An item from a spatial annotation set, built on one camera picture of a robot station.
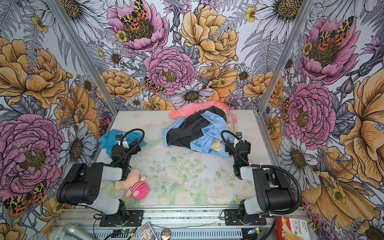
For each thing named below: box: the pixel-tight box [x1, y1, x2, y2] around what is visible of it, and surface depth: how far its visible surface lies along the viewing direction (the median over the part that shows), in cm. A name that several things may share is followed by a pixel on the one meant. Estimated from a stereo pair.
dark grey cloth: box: [166, 106, 227, 149], surface depth 99 cm
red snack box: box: [275, 216, 311, 240], surface depth 70 cm
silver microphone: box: [63, 222, 94, 240], surface depth 70 cm
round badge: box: [160, 228, 172, 240], surface depth 71 cm
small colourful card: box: [136, 221, 158, 240], surface depth 70 cm
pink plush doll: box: [114, 168, 150, 201], surface depth 79 cm
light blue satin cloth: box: [163, 110, 233, 158], surface depth 95 cm
